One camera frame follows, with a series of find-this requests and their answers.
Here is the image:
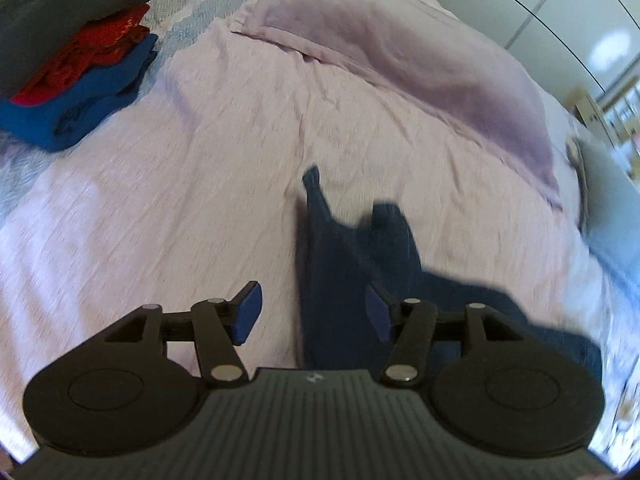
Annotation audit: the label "pale pink duvet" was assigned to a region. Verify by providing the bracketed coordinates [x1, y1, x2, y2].
[0, 5, 621, 461]

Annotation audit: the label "lilac pillow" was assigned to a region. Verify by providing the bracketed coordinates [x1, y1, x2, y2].
[235, 0, 563, 211]

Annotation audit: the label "folded red garment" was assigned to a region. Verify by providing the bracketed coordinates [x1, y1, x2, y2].
[10, 4, 151, 107]

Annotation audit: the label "folded dark grey garment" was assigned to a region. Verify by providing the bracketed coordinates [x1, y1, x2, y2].
[0, 0, 171, 98]

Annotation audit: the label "folded blue garment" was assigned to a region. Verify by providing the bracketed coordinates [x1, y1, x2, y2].
[0, 34, 160, 153]

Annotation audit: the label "light blue pillow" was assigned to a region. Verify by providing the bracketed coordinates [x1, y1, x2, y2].
[567, 137, 640, 301]

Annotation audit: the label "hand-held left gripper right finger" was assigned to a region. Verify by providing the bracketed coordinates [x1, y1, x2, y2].
[364, 284, 528, 388]

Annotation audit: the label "blue denim jeans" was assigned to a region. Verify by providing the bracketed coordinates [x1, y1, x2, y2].
[295, 165, 603, 386]

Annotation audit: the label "bed with white bedspread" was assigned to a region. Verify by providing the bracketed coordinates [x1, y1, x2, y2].
[0, 0, 311, 231]

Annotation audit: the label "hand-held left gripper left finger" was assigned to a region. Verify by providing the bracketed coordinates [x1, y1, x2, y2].
[104, 281, 263, 388]

